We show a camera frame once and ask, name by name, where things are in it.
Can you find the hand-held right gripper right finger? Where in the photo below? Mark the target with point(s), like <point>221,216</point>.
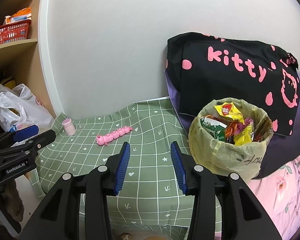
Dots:
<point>178,167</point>

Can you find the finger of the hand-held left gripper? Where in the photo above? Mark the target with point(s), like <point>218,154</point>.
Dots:
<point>43,138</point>
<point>26,132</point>

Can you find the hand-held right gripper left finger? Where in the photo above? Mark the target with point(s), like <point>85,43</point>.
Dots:
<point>122,167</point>

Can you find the bin with yellow bag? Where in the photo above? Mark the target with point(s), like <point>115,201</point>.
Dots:
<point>222,157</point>

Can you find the green white carton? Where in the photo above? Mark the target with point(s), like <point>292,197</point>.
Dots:
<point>213,130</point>

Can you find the pile of snack wrappers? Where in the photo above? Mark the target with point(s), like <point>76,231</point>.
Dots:
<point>240,132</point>

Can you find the white plastic bag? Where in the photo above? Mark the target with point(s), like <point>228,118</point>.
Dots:
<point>20,110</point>

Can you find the small pink bottle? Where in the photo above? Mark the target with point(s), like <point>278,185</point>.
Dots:
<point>68,127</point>

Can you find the pink caterpillar toy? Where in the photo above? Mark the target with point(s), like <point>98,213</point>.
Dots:
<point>112,135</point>

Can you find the green checked tablecloth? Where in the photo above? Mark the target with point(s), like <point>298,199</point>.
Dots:
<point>145,130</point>

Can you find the small brown object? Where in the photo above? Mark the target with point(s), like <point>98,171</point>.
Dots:
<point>126,236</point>

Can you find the wooden shelf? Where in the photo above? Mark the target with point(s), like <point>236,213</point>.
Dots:
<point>17,60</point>

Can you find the red plastic basket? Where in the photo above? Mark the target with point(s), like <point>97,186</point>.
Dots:
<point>11,33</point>

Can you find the black bag pink print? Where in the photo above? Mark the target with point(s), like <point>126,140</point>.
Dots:
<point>227,80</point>

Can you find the pink floral blanket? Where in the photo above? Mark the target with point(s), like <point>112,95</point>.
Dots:
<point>285,195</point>

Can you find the orange white packet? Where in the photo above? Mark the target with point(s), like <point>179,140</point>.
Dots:
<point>18,17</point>

